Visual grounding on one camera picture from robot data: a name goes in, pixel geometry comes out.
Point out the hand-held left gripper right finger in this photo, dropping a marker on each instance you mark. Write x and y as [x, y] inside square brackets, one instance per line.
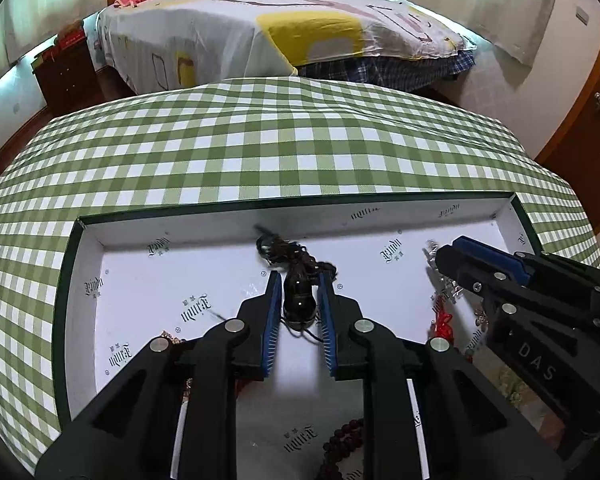
[326, 325]

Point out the green checkered tablecloth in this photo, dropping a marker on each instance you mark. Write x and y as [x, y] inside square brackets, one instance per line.
[230, 150]

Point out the red box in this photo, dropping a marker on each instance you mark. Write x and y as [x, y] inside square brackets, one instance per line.
[70, 37]

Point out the bed with patterned cover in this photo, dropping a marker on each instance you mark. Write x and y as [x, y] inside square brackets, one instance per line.
[220, 25]

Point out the red tassel gold lock charm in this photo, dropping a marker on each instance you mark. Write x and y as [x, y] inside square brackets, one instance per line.
[442, 320]

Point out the dark wooden nightstand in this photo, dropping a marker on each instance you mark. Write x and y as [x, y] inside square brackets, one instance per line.
[67, 80]

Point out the blue plaid bed sheet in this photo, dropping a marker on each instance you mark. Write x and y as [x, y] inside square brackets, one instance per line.
[380, 72]

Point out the green shallow box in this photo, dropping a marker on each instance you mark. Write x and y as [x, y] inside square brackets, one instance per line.
[130, 280]

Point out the wall light switch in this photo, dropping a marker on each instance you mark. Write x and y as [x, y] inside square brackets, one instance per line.
[581, 14]

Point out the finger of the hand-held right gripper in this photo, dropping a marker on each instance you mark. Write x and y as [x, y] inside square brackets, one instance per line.
[470, 270]
[500, 256]

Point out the black pendant with tassel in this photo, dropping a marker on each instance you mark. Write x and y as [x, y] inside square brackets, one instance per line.
[297, 300]

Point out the wooden door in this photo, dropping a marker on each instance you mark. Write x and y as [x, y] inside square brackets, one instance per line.
[590, 150]

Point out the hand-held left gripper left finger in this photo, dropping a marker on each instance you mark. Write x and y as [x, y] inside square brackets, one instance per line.
[272, 325]

